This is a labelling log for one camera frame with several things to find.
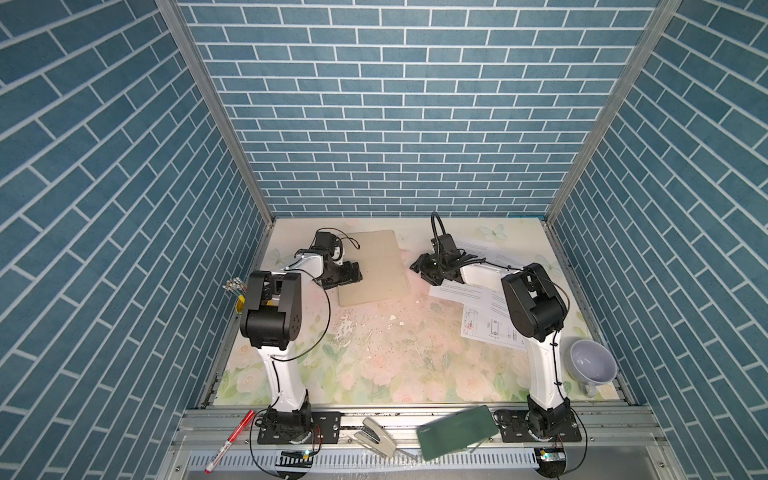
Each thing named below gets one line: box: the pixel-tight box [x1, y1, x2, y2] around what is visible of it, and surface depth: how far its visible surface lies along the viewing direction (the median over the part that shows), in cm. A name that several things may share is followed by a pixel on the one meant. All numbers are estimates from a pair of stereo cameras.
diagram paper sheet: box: [461, 303, 531, 350], surface depth 93 cm
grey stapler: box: [354, 417, 397, 457], surface depth 72 cm
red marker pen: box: [204, 410, 255, 474], surface depth 72 cm
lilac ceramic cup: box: [567, 339, 618, 398], surface depth 81 cm
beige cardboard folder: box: [338, 230, 411, 307], surface depth 105 cm
